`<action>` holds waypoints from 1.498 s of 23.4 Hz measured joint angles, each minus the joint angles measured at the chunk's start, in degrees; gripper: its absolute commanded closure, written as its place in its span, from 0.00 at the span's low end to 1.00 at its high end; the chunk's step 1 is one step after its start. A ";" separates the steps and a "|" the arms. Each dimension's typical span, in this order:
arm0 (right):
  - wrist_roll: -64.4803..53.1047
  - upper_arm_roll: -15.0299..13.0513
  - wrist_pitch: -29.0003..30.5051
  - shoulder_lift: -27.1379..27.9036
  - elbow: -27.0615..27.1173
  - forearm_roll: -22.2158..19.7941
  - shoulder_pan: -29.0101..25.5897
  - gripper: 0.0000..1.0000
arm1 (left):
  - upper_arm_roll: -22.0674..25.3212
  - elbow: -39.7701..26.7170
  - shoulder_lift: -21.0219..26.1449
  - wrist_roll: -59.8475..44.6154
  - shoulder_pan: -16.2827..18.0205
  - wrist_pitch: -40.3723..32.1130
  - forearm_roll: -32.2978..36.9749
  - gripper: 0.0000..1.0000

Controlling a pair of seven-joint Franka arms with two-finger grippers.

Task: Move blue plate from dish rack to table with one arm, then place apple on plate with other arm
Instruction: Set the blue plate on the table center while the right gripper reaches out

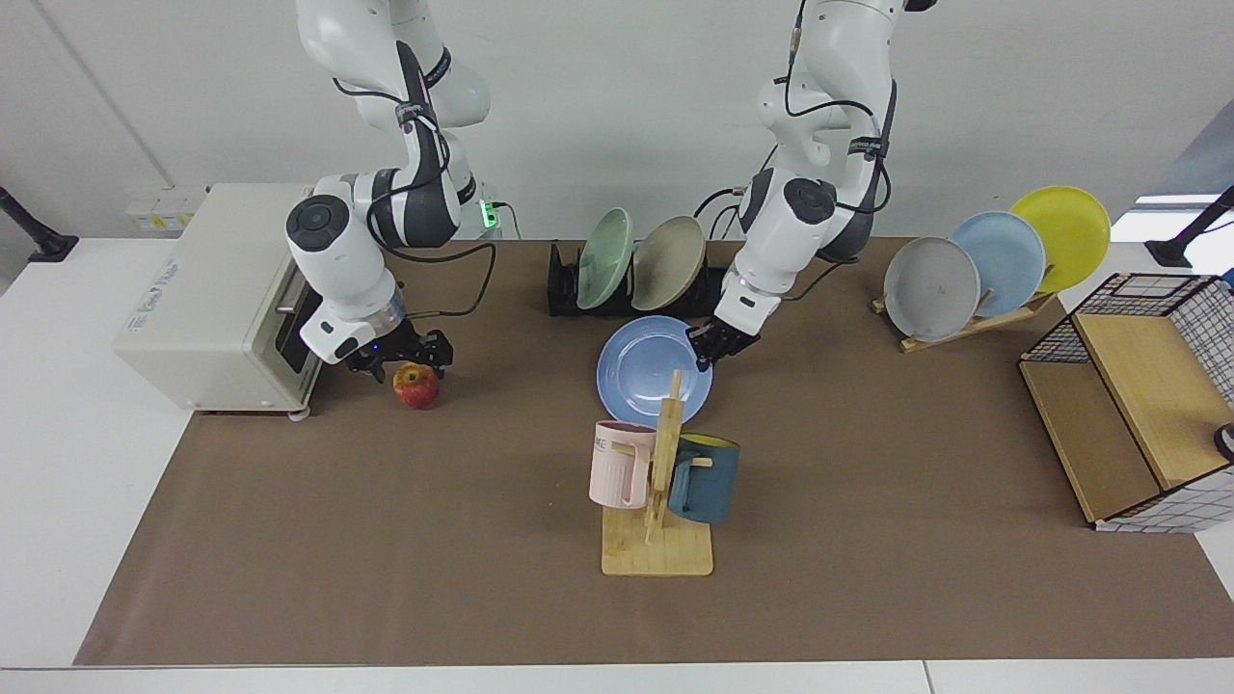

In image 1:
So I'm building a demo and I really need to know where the red yellow apple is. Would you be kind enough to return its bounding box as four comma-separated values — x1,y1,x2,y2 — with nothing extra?
392,362,441,410

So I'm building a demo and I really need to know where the beige plate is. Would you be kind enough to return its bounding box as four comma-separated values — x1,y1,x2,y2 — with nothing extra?
631,215,708,311

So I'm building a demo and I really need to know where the black dish rack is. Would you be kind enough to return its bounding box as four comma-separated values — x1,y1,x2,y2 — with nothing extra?
548,241,734,319

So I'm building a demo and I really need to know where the pale green plate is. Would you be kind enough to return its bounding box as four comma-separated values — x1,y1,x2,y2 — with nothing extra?
577,208,636,310

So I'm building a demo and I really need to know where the grey plate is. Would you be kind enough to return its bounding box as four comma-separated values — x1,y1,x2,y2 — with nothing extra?
883,237,981,343

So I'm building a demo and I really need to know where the wooden plate rack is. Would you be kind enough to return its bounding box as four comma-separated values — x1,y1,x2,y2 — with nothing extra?
871,289,1060,354

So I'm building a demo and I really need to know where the light blue plate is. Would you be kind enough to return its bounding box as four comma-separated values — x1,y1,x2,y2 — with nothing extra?
950,211,1047,319

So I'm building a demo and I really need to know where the yellow plate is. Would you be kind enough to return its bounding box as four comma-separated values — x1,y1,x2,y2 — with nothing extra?
1008,185,1113,294

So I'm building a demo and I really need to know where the dark teal cup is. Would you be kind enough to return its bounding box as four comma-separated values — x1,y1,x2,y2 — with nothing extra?
667,434,741,525

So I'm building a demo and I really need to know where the pink cup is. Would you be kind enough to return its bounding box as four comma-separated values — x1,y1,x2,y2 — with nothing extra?
589,421,658,509

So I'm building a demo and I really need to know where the brown table cloth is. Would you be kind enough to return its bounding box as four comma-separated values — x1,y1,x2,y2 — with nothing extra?
74,238,1234,668

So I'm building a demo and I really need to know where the pale toaster oven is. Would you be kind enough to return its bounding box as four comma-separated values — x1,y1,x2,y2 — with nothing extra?
113,183,324,420

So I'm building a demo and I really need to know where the wooden cup stand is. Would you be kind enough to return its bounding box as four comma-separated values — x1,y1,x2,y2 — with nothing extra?
602,369,714,577

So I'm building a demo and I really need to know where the black stand leg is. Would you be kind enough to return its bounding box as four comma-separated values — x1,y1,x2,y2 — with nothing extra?
1145,186,1234,269
0,186,80,263

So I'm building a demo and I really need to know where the white wall socket strip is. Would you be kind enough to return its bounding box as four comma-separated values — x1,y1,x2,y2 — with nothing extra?
125,185,208,232

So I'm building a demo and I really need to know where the wire basket with wooden floor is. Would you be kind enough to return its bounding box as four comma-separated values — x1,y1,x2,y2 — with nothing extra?
1019,273,1234,534

